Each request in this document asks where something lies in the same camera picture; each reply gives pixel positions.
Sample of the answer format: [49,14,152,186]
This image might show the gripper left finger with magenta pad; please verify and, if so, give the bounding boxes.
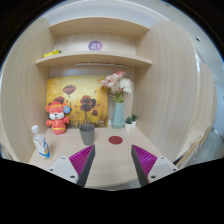
[49,145,95,187]

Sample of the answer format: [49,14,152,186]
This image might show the yellow object on shelf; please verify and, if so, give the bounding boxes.
[41,50,61,58]

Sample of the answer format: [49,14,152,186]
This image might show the clear plastic water bottle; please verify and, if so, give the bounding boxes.
[31,125,51,159]

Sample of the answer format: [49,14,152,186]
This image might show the pink white flower bouquet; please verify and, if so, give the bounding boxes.
[101,70,133,103]

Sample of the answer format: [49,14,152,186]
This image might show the red plush mouse toy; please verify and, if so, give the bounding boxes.
[46,101,69,135]

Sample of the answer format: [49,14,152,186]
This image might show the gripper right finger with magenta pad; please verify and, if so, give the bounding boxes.
[131,145,178,187]

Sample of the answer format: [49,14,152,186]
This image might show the poppy flower painting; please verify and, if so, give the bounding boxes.
[47,75,108,128]

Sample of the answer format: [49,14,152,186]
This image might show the dark red round coaster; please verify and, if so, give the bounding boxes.
[109,136,123,145]

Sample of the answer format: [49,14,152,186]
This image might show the purple round number sticker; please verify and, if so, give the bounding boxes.
[88,40,103,51]

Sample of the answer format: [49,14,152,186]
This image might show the teal ceramic vase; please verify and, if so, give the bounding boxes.
[112,103,125,129]

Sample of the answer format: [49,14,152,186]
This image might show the led light strip under shelf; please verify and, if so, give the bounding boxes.
[75,62,127,68]

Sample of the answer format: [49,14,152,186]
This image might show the small potted plant white pot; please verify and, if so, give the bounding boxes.
[125,116,132,130]

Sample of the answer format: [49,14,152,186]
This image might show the grey plastic cup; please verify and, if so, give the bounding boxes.
[79,124,95,145]

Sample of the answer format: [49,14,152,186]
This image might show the wooden wall shelf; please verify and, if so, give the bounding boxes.
[36,51,152,67]

